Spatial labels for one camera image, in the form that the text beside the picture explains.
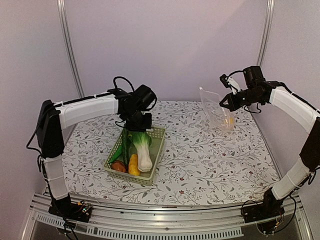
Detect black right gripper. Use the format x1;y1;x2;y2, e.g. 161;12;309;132
219;87;263;112

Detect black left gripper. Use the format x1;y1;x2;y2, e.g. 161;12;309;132
124;108;153;132

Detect clear pink zip top bag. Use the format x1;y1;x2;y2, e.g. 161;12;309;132
199;86;235;131

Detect yellow lemon toy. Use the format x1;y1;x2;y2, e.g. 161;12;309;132
224;117;235;128

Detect green bok choy toy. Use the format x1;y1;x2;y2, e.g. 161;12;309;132
131;131;153;173

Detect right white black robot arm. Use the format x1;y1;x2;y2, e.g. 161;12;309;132
219;79;320;218

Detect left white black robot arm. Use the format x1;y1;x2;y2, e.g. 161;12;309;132
35;85;157;217

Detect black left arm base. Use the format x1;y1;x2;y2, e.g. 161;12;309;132
48;199;93;223

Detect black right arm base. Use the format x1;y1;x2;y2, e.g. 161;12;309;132
240;200;285;223

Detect dark green cucumber toy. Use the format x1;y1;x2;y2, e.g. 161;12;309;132
122;128;131;167

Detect beige perforated plastic basket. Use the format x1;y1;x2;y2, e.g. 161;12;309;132
104;127;165;186

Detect green bitter gourd toy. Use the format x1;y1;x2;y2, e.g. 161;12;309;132
108;144;125;164

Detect brown bread roll toy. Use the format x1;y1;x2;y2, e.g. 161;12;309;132
111;160;127;173

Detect orange yellow mango toy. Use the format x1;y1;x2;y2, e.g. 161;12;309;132
128;154;141;176

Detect floral white table mat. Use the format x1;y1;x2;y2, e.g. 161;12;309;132
62;101;279;205

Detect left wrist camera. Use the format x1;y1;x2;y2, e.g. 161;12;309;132
133;84;158;111

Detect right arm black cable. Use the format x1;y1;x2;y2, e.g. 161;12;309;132
226;70;246;78

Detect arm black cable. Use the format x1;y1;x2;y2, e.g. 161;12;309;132
226;70;246;78
113;76;136;93

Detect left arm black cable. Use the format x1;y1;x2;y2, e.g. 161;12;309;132
113;76;136;93

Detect aluminium front rail frame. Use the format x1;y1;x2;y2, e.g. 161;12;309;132
21;193;316;240

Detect right aluminium frame post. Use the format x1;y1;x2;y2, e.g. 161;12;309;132
256;0;275;67

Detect aluminium frame post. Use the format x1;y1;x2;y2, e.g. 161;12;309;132
256;0;275;67
56;0;85;98

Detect left aluminium frame post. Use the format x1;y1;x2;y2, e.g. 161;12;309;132
56;0;85;98

